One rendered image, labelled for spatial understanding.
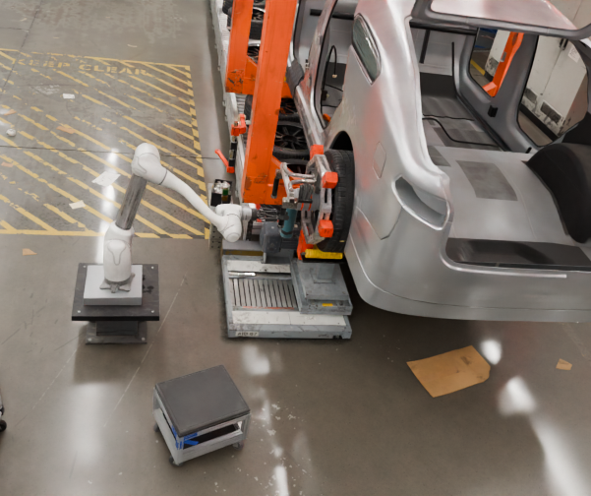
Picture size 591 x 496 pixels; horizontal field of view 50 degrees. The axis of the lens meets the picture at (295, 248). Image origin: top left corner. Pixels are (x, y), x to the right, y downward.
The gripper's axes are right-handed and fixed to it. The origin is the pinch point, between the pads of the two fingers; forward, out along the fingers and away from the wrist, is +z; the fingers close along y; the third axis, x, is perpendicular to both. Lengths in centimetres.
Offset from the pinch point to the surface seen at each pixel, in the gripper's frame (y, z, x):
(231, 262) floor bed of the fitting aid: -48, -20, -75
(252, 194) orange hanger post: -59, -10, -23
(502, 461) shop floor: 120, 127, -83
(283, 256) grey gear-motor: -56, 20, -74
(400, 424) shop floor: 93, 72, -83
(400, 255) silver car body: 82, 43, 35
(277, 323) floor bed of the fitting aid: 16, 6, -75
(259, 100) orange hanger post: -60, -15, 47
